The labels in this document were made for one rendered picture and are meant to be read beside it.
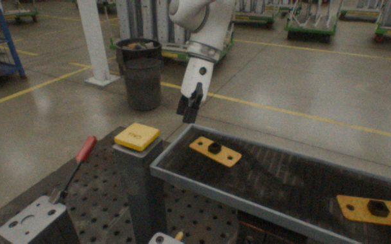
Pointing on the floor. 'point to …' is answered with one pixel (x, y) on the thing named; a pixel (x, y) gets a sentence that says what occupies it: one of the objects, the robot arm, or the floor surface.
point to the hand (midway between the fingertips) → (185, 115)
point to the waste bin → (141, 71)
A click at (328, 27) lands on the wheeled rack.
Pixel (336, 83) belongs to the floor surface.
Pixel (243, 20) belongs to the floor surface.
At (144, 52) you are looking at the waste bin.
